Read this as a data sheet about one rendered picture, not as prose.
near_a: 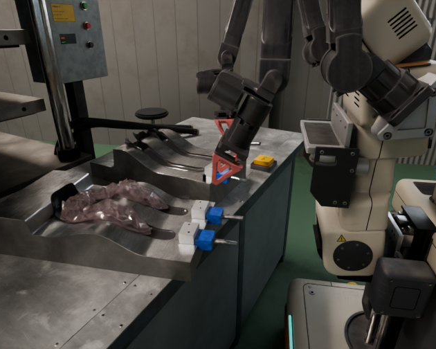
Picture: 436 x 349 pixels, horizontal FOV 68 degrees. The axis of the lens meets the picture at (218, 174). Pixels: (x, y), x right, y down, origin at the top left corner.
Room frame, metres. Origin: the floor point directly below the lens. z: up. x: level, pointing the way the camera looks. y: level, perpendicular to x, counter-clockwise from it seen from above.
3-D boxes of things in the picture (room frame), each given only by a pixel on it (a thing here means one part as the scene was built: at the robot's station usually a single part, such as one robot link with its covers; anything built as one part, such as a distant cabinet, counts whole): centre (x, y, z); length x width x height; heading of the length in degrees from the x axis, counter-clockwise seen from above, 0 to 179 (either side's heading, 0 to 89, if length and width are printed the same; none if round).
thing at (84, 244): (0.72, 0.28, 0.85); 0.50 x 0.26 x 0.11; 79
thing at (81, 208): (0.73, 0.27, 0.90); 0.26 x 0.18 x 0.08; 79
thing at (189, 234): (0.62, 0.02, 0.85); 0.13 x 0.05 x 0.05; 79
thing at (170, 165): (1.06, 0.17, 0.92); 0.35 x 0.16 x 0.09; 61
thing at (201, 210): (0.73, 0.00, 0.85); 0.13 x 0.05 x 0.05; 79
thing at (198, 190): (1.08, 0.18, 0.87); 0.50 x 0.26 x 0.14; 61
